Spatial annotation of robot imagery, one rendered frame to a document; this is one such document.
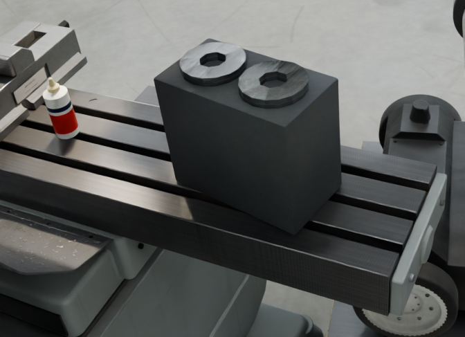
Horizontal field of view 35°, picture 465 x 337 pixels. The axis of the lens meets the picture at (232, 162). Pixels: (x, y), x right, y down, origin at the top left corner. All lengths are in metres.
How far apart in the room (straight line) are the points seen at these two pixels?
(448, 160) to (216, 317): 0.61
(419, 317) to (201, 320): 0.44
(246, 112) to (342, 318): 0.77
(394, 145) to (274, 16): 1.82
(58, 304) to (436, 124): 0.96
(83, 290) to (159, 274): 0.21
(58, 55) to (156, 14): 2.21
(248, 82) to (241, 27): 2.43
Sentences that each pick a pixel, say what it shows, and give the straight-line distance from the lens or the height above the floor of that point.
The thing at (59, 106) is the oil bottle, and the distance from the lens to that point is 1.23.
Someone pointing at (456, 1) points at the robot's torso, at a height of 1.03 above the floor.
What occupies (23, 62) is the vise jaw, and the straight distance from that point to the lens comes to 1.34.
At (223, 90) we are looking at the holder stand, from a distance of 0.96.
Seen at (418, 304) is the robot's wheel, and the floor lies 0.50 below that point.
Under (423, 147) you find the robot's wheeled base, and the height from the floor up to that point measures 0.59.
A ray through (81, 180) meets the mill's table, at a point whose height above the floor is 0.94.
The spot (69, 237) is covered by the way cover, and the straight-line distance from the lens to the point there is 1.19.
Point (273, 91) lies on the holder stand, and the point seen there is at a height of 1.14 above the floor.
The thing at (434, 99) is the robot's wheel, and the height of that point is 0.59.
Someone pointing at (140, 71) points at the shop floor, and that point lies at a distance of 3.18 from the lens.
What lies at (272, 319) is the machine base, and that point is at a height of 0.20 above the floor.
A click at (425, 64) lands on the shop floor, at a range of 3.05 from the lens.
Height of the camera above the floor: 1.66
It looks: 40 degrees down
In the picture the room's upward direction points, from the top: 9 degrees counter-clockwise
